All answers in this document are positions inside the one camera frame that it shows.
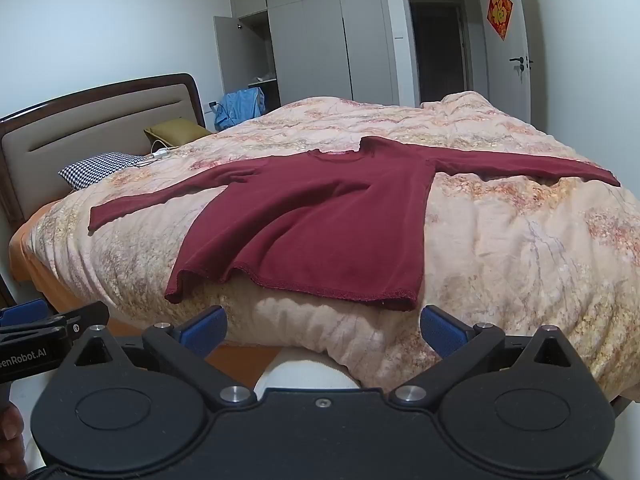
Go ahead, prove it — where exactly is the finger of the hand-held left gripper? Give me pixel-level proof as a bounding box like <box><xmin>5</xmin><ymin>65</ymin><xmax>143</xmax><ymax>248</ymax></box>
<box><xmin>0</xmin><ymin>299</ymin><xmax>49</xmax><ymax>327</ymax></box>
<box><xmin>0</xmin><ymin>302</ymin><xmax>110</xmax><ymax>348</ymax></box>

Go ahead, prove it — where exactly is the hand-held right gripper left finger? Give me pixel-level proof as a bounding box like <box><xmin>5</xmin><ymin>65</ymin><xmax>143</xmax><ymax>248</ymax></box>
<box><xmin>64</xmin><ymin>305</ymin><xmax>258</xmax><ymax>411</ymax></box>

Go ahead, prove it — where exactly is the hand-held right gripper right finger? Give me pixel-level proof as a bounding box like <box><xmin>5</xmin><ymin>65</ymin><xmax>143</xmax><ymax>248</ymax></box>
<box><xmin>390</xmin><ymin>305</ymin><xmax>583</xmax><ymax>409</ymax></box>

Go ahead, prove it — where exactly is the maroon long-sleeve sweater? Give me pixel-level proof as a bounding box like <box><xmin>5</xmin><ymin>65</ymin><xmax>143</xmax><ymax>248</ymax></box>
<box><xmin>87</xmin><ymin>135</ymin><xmax>622</xmax><ymax>312</ymax></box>

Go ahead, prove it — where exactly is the person's left hand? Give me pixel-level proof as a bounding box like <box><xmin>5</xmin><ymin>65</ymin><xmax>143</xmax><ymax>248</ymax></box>
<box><xmin>0</xmin><ymin>402</ymin><xmax>27</xmax><ymax>472</ymax></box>

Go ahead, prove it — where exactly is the orange bedsheet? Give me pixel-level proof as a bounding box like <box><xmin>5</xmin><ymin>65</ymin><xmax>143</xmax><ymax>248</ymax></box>
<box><xmin>9</xmin><ymin>220</ymin><xmax>276</xmax><ymax>376</ymax></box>

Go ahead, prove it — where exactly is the floral pink quilt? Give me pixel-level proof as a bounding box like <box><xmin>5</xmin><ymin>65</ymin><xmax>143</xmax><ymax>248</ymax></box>
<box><xmin>22</xmin><ymin>91</ymin><xmax>640</xmax><ymax>406</ymax></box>

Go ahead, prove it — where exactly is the white fabric object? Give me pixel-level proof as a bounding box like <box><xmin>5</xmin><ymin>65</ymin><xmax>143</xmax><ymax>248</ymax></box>
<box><xmin>253</xmin><ymin>347</ymin><xmax>363</xmax><ymax>396</ymax></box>

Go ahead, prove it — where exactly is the houndstooth pillow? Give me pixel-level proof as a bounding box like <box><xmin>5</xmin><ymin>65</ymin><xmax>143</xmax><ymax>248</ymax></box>
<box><xmin>58</xmin><ymin>151</ymin><xmax>151</xmax><ymax>192</ymax></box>

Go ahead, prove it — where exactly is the wooden upholstered headboard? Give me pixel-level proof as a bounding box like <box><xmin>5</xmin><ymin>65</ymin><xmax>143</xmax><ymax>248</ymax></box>
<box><xmin>0</xmin><ymin>73</ymin><xmax>207</xmax><ymax>241</ymax></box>

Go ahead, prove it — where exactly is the olive green pillow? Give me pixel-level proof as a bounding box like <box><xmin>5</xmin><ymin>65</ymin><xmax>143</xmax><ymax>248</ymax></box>
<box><xmin>144</xmin><ymin>117</ymin><xmax>213</xmax><ymax>150</ymax></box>

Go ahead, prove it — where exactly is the blue garment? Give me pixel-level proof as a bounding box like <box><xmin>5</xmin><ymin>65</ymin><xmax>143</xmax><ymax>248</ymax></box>
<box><xmin>214</xmin><ymin>88</ymin><xmax>266</xmax><ymax>131</ymax></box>

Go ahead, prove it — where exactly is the white room door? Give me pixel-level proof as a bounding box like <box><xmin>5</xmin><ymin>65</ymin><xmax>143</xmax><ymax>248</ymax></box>
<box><xmin>475</xmin><ymin>0</ymin><xmax>534</xmax><ymax>126</ymax></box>

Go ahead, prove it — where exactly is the grey wardrobe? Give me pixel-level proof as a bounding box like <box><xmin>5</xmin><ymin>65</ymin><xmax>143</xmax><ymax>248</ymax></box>
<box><xmin>214</xmin><ymin>0</ymin><xmax>401</xmax><ymax>116</ymax></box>

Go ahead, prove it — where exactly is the red diamond door decoration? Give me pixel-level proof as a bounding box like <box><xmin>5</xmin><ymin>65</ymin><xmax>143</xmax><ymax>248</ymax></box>
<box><xmin>486</xmin><ymin>0</ymin><xmax>514</xmax><ymax>41</ymax></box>

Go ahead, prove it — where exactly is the white charger with cable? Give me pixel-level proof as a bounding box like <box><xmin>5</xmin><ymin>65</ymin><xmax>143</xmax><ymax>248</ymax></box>
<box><xmin>140</xmin><ymin>140</ymin><xmax>172</xmax><ymax>164</ymax></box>

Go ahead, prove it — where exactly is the grey door frame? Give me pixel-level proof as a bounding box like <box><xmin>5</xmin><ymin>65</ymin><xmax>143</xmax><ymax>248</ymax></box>
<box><xmin>400</xmin><ymin>0</ymin><xmax>488</xmax><ymax>109</ymax></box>

